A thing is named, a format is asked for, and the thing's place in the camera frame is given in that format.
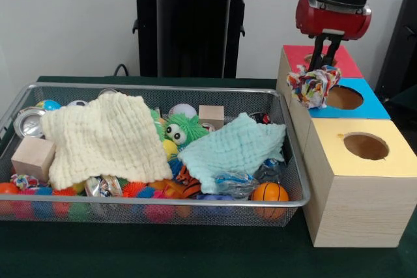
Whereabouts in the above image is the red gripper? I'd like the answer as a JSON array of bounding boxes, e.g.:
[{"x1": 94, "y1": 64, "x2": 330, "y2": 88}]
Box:
[{"x1": 295, "y1": 0, "x2": 372, "y2": 72}]

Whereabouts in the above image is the multicolour rope knot ball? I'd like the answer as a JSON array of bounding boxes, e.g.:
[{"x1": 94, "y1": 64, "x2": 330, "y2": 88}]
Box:
[
  {"x1": 10, "y1": 173, "x2": 40, "y2": 191},
  {"x1": 286, "y1": 64, "x2": 342, "y2": 109}
]

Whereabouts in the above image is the cream waffle cloth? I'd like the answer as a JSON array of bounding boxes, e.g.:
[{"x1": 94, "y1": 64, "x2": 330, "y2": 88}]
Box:
[{"x1": 40, "y1": 91, "x2": 174, "y2": 191}]

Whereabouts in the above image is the wooden box with three holes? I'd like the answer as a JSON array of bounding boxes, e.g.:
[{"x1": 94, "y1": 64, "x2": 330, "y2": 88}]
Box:
[{"x1": 276, "y1": 44, "x2": 417, "y2": 248}]

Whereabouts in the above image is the metal mesh bin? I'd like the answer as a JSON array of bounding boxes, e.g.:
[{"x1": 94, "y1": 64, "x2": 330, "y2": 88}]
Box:
[{"x1": 0, "y1": 82, "x2": 311, "y2": 229}]

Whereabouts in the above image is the black stand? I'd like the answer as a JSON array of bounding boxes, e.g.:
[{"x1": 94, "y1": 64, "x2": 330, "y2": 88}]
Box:
[{"x1": 374, "y1": 0, "x2": 417, "y2": 103}]

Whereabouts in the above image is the dark green tablecloth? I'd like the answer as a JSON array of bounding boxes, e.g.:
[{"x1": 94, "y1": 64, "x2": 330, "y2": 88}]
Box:
[
  {"x1": 0, "y1": 76, "x2": 417, "y2": 278},
  {"x1": 389, "y1": 84, "x2": 417, "y2": 122}
]

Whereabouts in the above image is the small wooden cube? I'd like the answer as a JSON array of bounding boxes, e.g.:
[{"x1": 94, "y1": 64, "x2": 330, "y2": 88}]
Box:
[{"x1": 197, "y1": 104, "x2": 225, "y2": 128}]

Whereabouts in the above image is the light blue waffle cloth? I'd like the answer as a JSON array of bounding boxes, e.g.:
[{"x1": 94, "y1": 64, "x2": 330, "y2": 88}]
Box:
[{"x1": 177, "y1": 112, "x2": 287, "y2": 194}]

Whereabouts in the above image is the orange basketball toy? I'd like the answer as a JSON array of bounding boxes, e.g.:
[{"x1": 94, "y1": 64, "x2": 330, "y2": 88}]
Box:
[{"x1": 250, "y1": 182, "x2": 290, "y2": 220}]

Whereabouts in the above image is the white baseball toy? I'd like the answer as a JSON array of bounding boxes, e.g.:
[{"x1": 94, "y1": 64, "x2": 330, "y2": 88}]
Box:
[{"x1": 169, "y1": 103, "x2": 199, "y2": 119}]

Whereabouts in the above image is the green fuzzy toy with eyes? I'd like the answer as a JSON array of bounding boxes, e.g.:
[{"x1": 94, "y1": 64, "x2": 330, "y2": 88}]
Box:
[{"x1": 162, "y1": 112, "x2": 209, "y2": 147}]

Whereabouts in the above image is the blue globe ball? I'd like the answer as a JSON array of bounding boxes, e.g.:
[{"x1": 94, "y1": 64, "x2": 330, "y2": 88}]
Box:
[{"x1": 35, "y1": 99, "x2": 62, "y2": 112}]

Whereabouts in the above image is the silver metal can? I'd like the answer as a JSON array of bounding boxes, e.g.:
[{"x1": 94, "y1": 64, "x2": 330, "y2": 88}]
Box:
[{"x1": 13, "y1": 107, "x2": 46, "y2": 139}]

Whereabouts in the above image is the large wooden cube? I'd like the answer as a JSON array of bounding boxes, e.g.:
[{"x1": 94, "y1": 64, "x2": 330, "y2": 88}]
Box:
[{"x1": 10, "y1": 136, "x2": 57, "y2": 183}]

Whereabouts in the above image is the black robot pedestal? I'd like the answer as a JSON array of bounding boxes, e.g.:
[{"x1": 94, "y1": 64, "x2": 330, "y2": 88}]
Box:
[{"x1": 126, "y1": 0, "x2": 261, "y2": 79}]

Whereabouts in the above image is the black cable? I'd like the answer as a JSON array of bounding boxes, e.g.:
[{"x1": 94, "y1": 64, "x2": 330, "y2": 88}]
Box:
[{"x1": 113, "y1": 63, "x2": 141, "y2": 77}]

